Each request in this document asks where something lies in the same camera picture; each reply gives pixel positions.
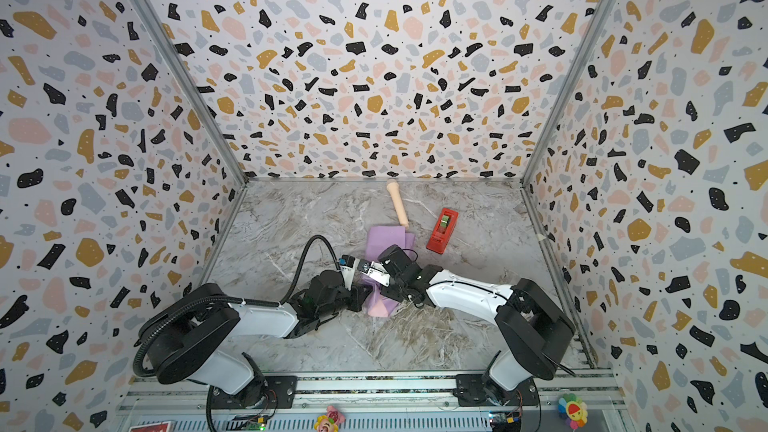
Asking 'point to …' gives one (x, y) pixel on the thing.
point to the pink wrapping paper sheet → (378, 240)
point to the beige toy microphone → (393, 186)
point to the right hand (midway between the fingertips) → (383, 270)
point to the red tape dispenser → (439, 238)
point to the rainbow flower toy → (573, 410)
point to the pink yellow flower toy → (329, 422)
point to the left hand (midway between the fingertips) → (375, 285)
